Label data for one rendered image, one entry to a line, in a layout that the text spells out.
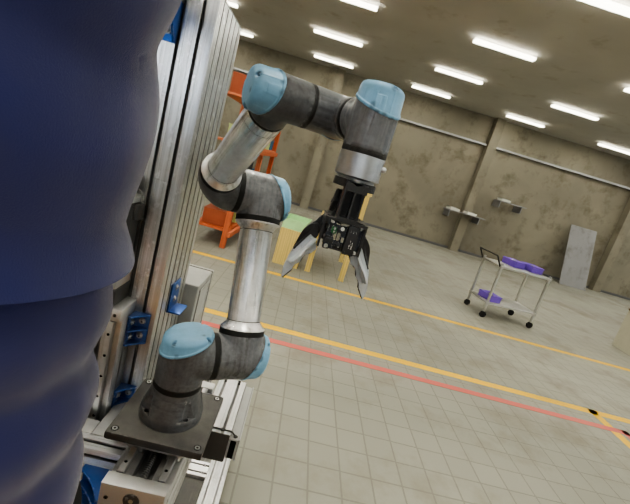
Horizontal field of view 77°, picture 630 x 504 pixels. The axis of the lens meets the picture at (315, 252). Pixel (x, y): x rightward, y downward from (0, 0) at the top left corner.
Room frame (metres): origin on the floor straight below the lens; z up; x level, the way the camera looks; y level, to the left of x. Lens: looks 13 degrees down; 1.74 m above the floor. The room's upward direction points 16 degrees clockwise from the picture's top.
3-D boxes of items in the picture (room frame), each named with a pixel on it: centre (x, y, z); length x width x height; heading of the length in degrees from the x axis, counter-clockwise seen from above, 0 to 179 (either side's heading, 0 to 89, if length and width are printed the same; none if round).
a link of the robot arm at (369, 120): (0.67, -0.03, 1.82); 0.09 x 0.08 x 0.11; 30
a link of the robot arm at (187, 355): (0.87, 0.23, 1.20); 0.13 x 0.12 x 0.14; 120
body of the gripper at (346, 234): (0.66, -0.03, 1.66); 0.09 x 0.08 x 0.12; 4
